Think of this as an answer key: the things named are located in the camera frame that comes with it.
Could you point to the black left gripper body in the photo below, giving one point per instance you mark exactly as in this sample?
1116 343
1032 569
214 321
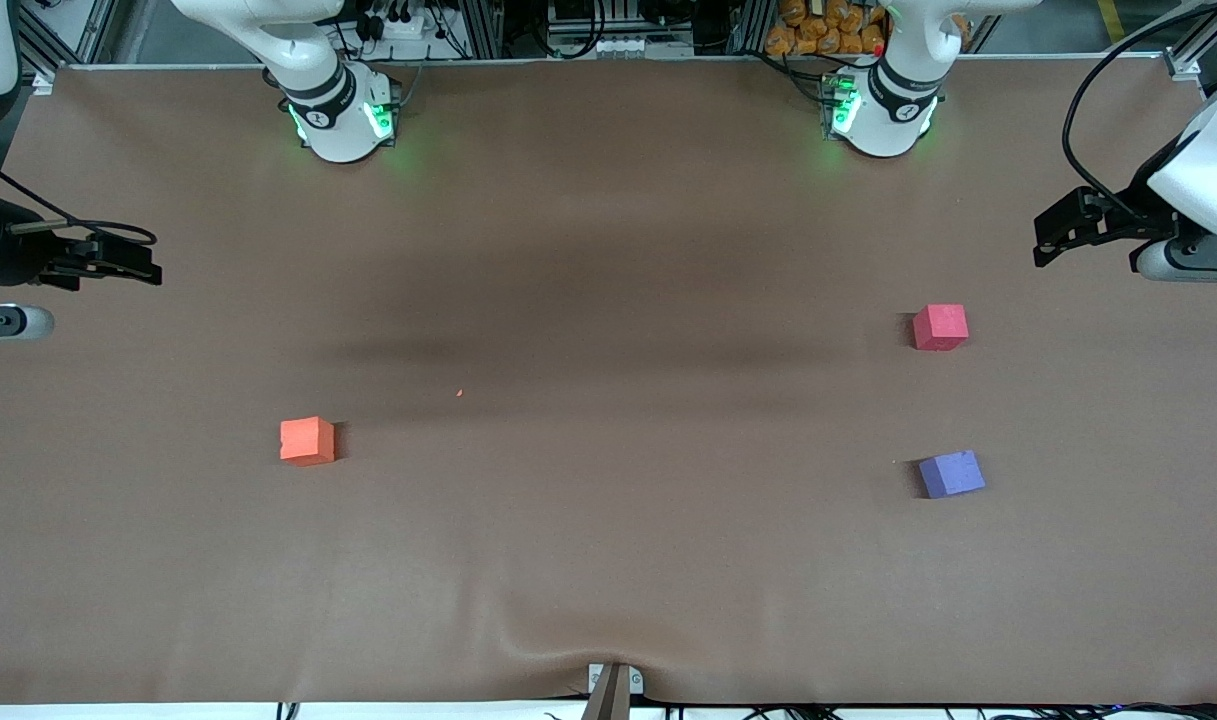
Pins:
1134 222

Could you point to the white connector strip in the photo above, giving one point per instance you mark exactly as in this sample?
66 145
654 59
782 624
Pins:
618 46

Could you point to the white power strip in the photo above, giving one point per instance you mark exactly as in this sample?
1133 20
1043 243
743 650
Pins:
400 27

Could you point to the brown table mat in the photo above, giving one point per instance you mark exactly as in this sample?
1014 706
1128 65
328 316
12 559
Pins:
608 520

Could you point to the aluminium frame post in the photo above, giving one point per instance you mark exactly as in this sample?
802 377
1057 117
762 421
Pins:
1203 45
73 40

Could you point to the red foam block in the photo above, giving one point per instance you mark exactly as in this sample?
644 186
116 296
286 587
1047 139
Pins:
940 327

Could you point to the purple foam block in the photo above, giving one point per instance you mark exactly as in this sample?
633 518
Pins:
952 474

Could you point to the metal table clamp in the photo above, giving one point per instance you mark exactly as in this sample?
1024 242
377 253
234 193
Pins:
613 692

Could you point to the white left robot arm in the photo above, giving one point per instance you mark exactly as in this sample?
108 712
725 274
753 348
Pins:
898 100

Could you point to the orange foam block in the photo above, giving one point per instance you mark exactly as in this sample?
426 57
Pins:
306 441

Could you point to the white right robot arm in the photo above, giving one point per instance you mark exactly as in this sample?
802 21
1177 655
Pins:
328 100

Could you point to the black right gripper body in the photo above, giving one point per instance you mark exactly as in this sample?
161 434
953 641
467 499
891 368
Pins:
16 258

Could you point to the pile of orange objects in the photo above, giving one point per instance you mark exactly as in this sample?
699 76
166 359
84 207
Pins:
828 25

